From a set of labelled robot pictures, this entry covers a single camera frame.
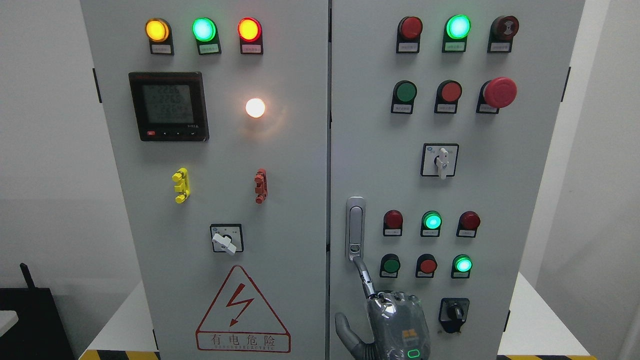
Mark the yellow indicator lamp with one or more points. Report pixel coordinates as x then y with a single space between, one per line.
160 37

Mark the white platform with hazard stripes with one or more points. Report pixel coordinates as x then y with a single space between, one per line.
533 331

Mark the red push button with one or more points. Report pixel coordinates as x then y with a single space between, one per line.
447 96
426 265

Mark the green push button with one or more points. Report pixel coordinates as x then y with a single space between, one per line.
403 97
389 266

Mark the green push button lower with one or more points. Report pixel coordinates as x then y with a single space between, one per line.
389 266

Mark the red electric hazard sign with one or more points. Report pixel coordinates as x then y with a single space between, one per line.
240 319

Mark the dark red lamp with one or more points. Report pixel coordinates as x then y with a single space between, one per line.
392 223
468 225

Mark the silver door handle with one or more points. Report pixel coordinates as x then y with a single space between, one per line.
355 226

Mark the dark red lamp middle right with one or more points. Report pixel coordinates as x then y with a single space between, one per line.
468 225

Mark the black knob selector switch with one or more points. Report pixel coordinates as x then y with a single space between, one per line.
453 314

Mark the green lit lamp middle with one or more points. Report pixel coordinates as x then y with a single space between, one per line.
431 224

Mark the green indicator lamp top left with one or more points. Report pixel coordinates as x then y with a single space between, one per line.
206 35

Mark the green lit lamp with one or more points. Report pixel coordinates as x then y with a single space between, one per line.
461 267
431 224

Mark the white lit indicator lamp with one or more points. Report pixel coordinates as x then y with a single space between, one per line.
255 107

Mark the upper right white rotary switch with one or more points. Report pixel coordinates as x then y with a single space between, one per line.
439 160

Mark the red emergency stop button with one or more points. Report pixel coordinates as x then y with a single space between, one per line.
496 94

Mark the red lit indicator lamp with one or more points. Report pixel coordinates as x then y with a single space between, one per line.
250 35

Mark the left grey cabinet door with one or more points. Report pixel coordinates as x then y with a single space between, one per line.
285 237

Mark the yellow terminal connector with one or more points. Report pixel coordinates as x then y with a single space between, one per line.
181 185

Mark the red terminal connector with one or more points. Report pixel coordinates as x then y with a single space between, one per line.
260 186

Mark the white rotary switch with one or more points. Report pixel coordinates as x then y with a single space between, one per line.
439 160
227 238

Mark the green lit lamp lower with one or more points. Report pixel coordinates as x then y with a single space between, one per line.
461 267

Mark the red push button upper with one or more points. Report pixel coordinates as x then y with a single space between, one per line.
447 96

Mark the black digital power meter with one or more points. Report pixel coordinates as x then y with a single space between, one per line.
169 106

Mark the right grey cabinet door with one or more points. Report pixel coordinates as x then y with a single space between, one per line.
377 155

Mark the dark red lamp middle left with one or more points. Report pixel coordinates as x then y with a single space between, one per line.
392 223

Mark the grey cabinet door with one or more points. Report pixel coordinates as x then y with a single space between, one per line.
285 237
377 155

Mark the red lamp top right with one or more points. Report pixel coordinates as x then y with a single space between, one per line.
409 32

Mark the left white rotary switch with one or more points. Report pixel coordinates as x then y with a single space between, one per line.
227 238

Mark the green lamp top right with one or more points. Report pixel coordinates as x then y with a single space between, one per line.
455 33

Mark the green push button upper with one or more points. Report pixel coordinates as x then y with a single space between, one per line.
403 97

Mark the black box with antenna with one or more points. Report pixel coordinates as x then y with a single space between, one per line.
38 334

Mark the red push button lower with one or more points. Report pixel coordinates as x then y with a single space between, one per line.
426 265

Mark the dark red buzzer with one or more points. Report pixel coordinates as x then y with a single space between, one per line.
502 33

